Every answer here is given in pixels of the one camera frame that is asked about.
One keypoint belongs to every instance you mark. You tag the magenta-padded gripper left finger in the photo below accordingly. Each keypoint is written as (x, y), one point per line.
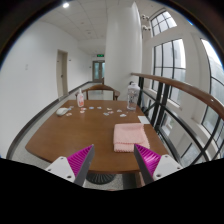
(71, 166)

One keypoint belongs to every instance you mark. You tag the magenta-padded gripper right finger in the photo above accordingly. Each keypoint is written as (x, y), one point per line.
(156, 165)

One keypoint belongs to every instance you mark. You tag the pink towel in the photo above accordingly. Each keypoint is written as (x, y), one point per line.
(130, 136)

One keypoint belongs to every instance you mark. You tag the black table base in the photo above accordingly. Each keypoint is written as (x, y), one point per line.
(100, 178)

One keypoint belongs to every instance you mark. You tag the white card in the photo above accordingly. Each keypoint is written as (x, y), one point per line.
(144, 119)

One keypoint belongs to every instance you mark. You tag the small pink sticker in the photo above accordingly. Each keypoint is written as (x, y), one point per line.
(109, 109)
(68, 114)
(111, 112)

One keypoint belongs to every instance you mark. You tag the small orange sticker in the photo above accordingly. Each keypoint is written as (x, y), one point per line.
(82, 111)

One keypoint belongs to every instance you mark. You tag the small red sticker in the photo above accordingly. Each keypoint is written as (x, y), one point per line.
(83, 108)

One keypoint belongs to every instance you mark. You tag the white pink pump bottle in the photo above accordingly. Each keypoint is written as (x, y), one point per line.
(80, 100)

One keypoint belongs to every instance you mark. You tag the clear plastic drink bottle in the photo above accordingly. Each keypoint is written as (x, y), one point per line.
(133, 98)

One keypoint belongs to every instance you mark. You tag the wooden-topped black railing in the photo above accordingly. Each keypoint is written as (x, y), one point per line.
(186, 88)

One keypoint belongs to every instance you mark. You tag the wooden chair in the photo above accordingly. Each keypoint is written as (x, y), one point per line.
(100, 87)

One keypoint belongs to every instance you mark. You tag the white side door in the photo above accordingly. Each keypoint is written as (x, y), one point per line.
(61, 73)

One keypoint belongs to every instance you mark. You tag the tall black-framed window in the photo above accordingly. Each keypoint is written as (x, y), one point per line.
(168, 66)

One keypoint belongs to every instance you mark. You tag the glass double door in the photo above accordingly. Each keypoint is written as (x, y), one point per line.
(98, 71)

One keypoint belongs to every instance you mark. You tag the large curved window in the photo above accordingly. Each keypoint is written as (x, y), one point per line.
(215, 80)

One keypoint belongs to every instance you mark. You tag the green exit sign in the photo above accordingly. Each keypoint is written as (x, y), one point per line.
(100, 55)

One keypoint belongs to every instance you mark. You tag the arched upper window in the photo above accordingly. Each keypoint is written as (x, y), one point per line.
(162, 22)

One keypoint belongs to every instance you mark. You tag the round ceiling light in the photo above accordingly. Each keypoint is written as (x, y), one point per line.
(66, 5)

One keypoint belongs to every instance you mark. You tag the white security camera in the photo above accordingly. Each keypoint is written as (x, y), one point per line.
(146, 28)
(145, 17)

